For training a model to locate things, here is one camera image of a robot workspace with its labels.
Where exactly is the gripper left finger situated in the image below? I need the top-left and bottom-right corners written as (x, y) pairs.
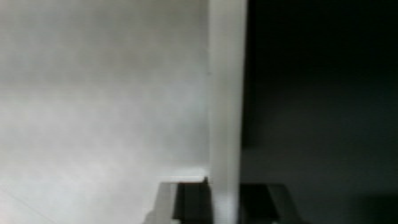
top-left (142, 182), bottom-right (210, 224)

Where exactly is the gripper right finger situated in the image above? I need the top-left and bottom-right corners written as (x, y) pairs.
top-left (238, 183), bottom-right (302, 224)

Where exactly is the white desk top tray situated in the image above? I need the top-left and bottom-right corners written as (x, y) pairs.
top-left (0, 0), bottom-right (249, 224)

